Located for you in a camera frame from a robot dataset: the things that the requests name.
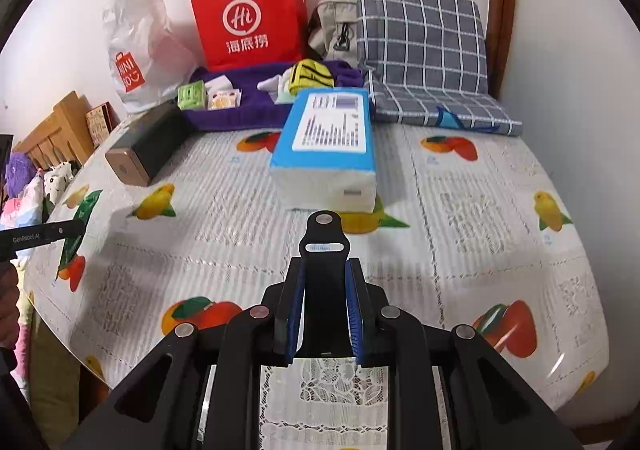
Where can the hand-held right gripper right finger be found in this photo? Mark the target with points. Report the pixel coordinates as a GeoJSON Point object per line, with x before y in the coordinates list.
{"type": "Point", "coordinates": [354, 320]}

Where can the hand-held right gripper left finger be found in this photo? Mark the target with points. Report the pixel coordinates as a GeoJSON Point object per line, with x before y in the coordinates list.
{"type": "Point", "coordinates": [296, 320]}

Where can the purple fabric tray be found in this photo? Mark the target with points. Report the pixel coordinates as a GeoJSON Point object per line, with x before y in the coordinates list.
{"type": "Point", "coordinates": [250, 115]}

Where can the green packet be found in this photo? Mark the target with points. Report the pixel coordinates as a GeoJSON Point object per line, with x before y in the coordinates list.
{"type": "Point", "coordinates": [192, 96]}

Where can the small white snack packet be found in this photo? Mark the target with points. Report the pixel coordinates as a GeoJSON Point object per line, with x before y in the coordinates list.
{"type": "Point", "coordinates": [224, 101]}

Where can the white glove with green cuff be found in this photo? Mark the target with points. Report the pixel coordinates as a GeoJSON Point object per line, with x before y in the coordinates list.
{"type": "Point", "coordinates": [272, 82]}

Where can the white sponge block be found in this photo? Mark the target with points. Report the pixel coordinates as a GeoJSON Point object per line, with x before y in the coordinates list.
{"type": "Point", "coordinates": [217, 82]}

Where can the yellow black striped packet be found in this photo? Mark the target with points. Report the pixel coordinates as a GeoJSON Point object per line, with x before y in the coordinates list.
{"type": "Point", "coordinates": [312, 75]}

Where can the person's left hand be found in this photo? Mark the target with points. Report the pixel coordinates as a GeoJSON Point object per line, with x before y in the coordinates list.
{"type": "Point", "coordinates": [9, 305]}

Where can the pink white cloth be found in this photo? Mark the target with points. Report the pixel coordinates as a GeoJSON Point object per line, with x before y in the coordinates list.
{"type": "Point", "coordinates": [22, 210]}

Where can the white spotted plush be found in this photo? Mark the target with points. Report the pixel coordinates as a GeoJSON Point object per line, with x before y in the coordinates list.
{"type": "Point", "coordinates": [57, 180]}

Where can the purple plush toy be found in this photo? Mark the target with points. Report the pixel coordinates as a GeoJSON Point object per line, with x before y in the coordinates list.
{"type": "Point", "coordinates": [20, 175]}

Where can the wooden headboard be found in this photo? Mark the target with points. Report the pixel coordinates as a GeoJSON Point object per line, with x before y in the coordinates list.
{"type": "Point", "coordinates": [65, 125]}

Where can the brown patterned book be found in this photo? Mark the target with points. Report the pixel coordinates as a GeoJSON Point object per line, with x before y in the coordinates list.
{"type": "Point", "coordinates": [100, 125]}

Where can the black box with tan end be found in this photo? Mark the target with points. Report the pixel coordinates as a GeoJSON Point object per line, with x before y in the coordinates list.
{"type": "Point", "coordinates": [150, 140]}

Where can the blue tissue pack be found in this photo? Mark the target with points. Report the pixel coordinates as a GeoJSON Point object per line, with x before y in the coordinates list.
{"type": "Point", "coordinates": [325, 165]}

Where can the white plastic bag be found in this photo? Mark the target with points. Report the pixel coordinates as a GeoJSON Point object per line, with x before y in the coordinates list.
{"type": "Point", "coordinates": [135, 30]}

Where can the beige fabric bag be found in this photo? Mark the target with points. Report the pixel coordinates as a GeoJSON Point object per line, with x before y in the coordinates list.
{"type": "Point", "coordinates": [327, 25]}

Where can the grey checked cushion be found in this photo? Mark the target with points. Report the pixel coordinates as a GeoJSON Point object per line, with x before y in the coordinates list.
{"type": "Point", "coordinates": [420, 30]}

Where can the brown door frame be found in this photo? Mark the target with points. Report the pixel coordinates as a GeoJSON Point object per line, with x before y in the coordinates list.
{"type": "Point", "coordinates": [502, 5]}

